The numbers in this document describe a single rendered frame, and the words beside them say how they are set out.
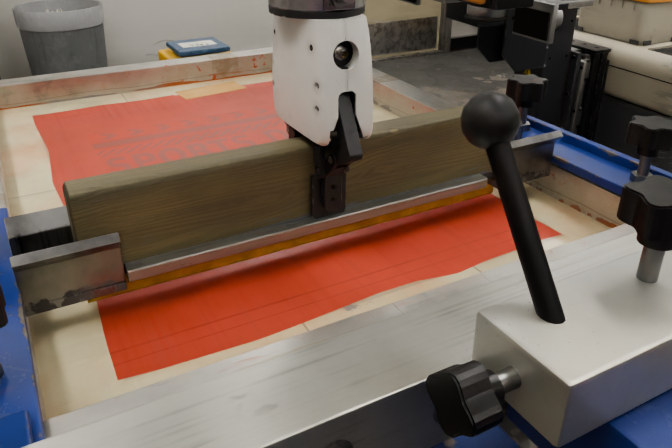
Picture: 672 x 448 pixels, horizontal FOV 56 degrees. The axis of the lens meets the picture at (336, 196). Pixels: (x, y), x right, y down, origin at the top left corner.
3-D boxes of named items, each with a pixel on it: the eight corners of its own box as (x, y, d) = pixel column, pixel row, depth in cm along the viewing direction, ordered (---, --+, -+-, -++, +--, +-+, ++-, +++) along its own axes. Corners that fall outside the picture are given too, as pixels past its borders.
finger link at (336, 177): (361, 149, 51) (359, 223, 53) (342, 137, 53) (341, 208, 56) (326, 156, 49) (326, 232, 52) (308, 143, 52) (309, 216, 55)
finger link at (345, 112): (375, 134, 46) (352, 176, 51) (334, 57, 49) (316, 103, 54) (361, 136, 46) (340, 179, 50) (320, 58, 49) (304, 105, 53)
